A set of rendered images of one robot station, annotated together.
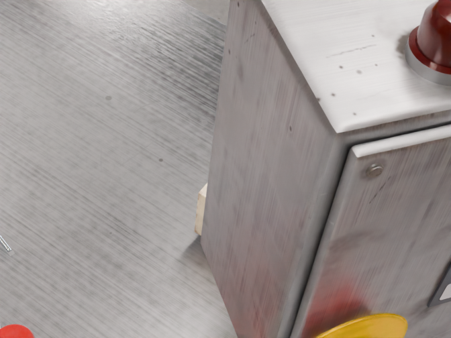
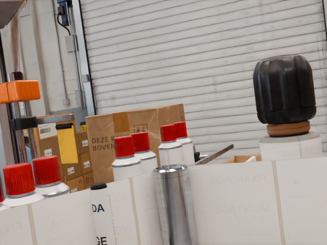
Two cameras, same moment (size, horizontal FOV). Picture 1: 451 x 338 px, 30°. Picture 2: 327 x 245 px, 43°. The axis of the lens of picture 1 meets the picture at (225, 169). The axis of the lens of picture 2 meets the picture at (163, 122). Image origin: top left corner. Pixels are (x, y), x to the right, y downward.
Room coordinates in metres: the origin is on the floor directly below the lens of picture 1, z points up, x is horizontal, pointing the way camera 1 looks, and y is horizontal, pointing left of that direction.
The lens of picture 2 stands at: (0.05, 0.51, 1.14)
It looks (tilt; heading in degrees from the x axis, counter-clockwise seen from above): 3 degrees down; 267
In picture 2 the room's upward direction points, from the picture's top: 8 degrees counter-clockwise
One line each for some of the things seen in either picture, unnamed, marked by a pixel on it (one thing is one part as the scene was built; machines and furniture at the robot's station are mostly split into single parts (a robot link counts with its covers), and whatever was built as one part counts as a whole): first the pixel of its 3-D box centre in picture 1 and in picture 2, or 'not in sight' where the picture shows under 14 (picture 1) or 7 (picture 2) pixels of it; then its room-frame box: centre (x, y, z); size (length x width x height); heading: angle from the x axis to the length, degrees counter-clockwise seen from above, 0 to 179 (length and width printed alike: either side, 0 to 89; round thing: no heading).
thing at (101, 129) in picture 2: not in sight; (142, 148); (0.05, -0.89, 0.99); 0.30 x 0.24 x 0.27; 69
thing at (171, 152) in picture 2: not in sight; (173, 172); (-0.01, -0.38, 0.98); 0.05 x 0.05 x 0.20
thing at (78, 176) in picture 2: not in sight; (42, 165); (1.25, -4.39, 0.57); 1.20 x 0.85 x 1.14; 66
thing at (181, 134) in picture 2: not in sight; (184, 166); (-0.03, -0.42, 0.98); 0.05 x 0.05 x 0.20
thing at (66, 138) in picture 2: not in sight; (66, 143); (0.16, -0.11, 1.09); 0.03 x 0.01 x 0.06; 151
